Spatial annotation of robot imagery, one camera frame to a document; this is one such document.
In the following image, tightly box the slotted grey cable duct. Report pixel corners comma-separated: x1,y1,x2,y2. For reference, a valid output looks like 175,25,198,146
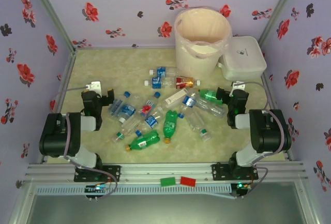
35,184,232,196

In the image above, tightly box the green bottle yellow cap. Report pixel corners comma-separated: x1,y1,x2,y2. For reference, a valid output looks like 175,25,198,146
162,109,179,144

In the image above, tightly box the green plastic block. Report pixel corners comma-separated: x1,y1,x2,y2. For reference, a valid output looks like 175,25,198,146
160,177,176,187

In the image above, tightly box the white label plastic bottle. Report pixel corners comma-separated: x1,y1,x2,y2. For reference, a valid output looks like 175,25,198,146
164,88,190,105

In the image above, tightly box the aluminium mounting rail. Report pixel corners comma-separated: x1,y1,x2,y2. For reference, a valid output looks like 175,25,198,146
25,160,307,183

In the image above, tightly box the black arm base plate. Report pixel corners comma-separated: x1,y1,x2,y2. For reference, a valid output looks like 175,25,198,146
211,162,259,182
73,164,122,183

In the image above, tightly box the green plastic bottle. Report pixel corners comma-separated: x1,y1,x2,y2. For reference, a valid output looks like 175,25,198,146
198,88,224,105

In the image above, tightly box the grey left arm cable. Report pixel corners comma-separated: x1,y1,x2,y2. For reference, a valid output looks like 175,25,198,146
53,85,119,200

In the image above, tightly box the white plastic bin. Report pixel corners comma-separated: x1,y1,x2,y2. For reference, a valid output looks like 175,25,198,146
173,7,232,82

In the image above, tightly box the red label amber bottle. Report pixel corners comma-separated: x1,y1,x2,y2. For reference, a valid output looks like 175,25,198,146
175,76,201,90

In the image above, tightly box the aluminium corner post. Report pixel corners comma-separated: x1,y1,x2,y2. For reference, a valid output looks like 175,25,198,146
258,0,304,48
24,0,78,53

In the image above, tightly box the grey right arm cable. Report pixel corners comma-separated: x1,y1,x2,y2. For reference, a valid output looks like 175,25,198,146
234,81,287,200

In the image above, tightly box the crushed blue label bottle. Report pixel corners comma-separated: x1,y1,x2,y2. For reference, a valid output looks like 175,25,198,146
107,91,131,117

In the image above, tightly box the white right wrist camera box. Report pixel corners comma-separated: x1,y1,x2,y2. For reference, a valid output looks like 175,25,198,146
231,81,247,91

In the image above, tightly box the white lidded plastic box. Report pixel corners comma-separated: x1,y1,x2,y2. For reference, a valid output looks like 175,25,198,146
218,36,267,81

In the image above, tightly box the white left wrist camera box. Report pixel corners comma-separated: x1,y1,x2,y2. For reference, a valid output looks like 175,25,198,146
86,80,102,93

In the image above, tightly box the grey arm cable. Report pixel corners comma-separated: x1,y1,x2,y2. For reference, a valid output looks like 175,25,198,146
53,85,119,200
234,81,287,200

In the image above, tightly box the large clear plastic bottle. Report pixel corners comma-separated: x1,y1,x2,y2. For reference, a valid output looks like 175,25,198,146
195,97,226,119

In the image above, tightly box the red plastic block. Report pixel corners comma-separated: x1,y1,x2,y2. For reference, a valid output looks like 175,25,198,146
180,176,197,187

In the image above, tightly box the aluminium frame bar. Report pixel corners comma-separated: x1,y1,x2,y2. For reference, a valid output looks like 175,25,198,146
7,180,37,224
294,181,324,224

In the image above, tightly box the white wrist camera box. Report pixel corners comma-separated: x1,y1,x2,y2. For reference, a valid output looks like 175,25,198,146
86,80,102,93
231,81,247,91

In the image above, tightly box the small circuit board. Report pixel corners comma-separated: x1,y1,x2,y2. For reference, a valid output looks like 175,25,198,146
235,182,252,191
84,184,110,193

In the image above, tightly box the green bottle orange cap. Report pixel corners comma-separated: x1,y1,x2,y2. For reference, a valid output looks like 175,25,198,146
125,130,161,153

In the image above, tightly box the grey metal panel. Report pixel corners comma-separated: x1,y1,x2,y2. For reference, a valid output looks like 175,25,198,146
25,195,308,224

